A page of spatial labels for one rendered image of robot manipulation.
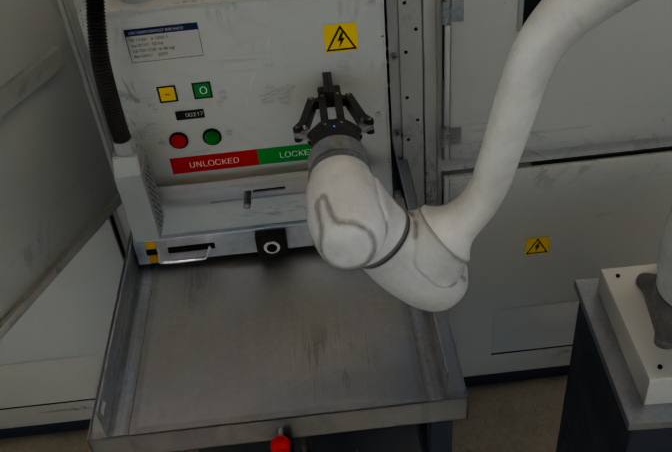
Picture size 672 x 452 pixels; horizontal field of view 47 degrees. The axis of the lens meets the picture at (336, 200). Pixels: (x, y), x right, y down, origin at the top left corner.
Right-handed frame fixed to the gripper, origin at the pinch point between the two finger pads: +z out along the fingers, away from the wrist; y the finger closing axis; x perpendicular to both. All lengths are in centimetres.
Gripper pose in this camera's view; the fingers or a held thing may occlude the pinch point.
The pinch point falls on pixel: (328, 89)
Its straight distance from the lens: 133.0
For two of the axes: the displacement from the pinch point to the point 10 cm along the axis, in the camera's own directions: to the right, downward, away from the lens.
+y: 9.9, -1.1, 0.1
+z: -0.7, -6.1, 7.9
